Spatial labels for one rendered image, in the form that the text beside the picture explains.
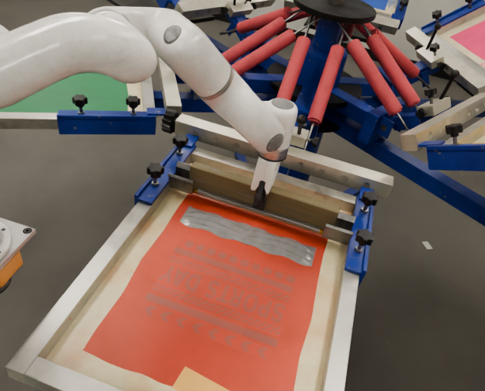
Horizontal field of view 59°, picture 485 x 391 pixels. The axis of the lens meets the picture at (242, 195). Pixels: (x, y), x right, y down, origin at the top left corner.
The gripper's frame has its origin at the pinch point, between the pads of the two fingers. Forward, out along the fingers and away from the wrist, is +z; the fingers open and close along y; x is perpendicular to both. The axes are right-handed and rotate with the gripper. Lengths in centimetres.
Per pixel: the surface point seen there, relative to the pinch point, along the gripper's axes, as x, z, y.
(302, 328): 19.0, 6.0, 30.5
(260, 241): 3.5, 5.6, 10.0
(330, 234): 20.0, 2.2, 3.0
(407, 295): 77, 102, -80
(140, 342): -11.1, 5.8, 46.7
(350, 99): 16, 0, -73
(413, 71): 37, -9, -95
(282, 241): 8.7, 5.7, 7.4
